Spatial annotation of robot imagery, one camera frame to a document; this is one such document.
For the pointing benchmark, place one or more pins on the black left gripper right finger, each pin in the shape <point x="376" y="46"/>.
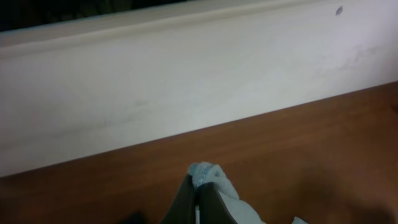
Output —
<point x="212" y="209"/>

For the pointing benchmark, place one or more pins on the folded dark navy garment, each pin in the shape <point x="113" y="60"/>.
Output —
<point x="135" y="218"/>

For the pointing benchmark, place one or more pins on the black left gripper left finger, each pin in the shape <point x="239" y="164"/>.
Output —
<point x="182" y="209"/>

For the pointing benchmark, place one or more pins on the light blue t-shirt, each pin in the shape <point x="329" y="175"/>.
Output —
<point x="205" y="172"/>

